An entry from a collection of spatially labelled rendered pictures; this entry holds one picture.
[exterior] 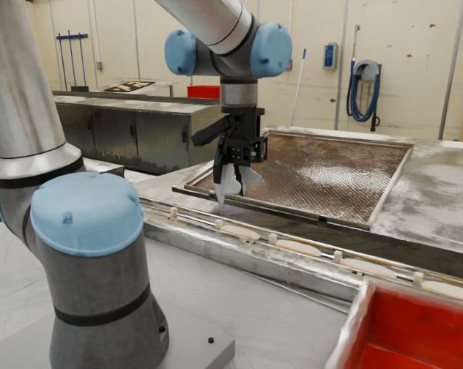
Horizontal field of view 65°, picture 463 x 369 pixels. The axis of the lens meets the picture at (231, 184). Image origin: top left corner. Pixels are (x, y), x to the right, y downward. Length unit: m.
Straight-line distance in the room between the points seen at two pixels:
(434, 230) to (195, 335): 0.52
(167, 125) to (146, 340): 3.31
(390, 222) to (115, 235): 0.60
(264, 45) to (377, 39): 3.95
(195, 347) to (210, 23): 0.42
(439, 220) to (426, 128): 3.54
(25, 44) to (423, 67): 4.09
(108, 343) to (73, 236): 0.14
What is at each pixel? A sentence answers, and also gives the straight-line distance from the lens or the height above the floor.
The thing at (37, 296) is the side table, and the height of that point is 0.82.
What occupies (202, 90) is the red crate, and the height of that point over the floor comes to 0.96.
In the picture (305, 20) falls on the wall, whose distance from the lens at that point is 4.74.
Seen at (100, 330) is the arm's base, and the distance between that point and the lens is 0.47.
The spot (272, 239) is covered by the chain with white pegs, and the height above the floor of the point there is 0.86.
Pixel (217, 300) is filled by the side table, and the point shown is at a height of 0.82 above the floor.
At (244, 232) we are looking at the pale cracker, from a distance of 0.82.
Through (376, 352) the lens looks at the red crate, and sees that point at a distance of 0.60.
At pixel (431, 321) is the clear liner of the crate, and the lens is 0.57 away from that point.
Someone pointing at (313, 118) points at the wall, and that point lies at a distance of 4.68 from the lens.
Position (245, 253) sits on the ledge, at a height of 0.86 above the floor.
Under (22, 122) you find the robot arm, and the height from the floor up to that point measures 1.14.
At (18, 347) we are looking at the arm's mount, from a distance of 0.62.
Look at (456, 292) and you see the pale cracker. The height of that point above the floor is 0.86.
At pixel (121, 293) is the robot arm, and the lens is 0.45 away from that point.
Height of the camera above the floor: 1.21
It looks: 18 degrees down
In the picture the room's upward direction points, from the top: straight up
